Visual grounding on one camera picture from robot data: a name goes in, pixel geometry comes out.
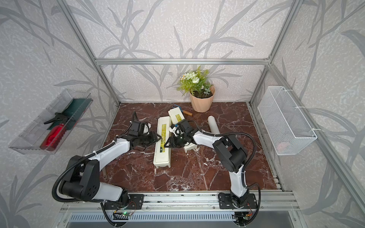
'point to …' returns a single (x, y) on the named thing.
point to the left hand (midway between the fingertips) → (160, 138)
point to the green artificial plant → (196, 83)
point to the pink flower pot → (202, 105)
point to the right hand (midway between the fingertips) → (165, 146)
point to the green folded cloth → (76, 109)
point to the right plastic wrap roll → (213, 125)
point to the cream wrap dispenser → (176, 116)
